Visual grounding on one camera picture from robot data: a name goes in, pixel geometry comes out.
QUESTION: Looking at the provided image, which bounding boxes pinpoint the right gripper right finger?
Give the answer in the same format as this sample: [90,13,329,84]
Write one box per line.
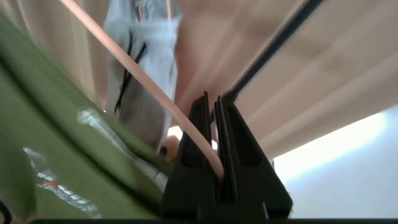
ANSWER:
[214,95,294,220]

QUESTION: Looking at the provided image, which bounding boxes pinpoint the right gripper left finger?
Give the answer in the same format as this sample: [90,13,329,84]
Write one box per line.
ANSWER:
[160,91,220,220]

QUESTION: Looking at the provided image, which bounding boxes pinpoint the pink clothes hanger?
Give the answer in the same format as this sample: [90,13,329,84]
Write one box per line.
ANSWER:
[58,0,224,181]
[136,0,172,21]

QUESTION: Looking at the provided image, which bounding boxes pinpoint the pale grey shorts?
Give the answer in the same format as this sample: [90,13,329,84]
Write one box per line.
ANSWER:
[104,0,183,153]

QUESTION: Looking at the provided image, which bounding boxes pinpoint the green garment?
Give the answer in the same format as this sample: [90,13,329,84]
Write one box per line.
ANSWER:
[0,12,174,220]

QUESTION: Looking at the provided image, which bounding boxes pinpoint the black clothes rack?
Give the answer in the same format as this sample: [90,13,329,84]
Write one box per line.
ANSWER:
[210,0,326,124]

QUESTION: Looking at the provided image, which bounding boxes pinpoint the beige curtain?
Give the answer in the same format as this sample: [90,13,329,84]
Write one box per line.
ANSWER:
[0,0,398,159]

